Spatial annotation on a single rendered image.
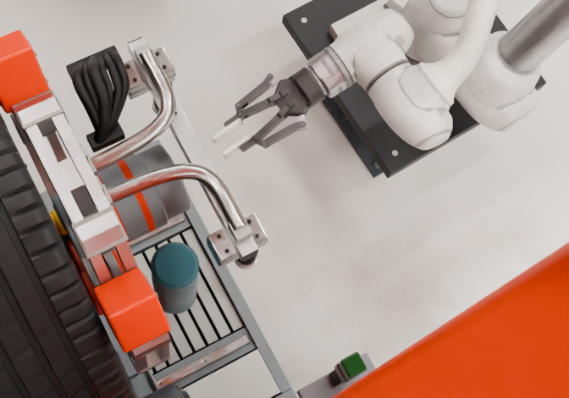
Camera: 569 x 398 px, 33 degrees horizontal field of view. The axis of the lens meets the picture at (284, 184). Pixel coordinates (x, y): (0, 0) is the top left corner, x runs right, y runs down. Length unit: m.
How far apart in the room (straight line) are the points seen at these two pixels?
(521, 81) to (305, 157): 0.72
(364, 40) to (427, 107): 0.18
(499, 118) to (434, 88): 0.46
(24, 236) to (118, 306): 0.16
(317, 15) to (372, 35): 0.64
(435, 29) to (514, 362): 1.93
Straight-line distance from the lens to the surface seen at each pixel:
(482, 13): 1.83
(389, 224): 2.62
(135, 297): 1.37
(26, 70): 1.47
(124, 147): 1.54
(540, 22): 2.07
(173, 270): 1.76
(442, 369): 0.38
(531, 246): 2.72
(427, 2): 2.22
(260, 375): 2.40
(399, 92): 1.81
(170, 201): 1.64
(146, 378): 2.33
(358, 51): 1.85
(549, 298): 0.27
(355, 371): 1.84
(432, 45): 2.25
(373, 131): 2.37
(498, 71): 2.17
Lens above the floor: 2.45
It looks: 71 degrees down
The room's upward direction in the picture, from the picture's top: 19 degrees clockwise
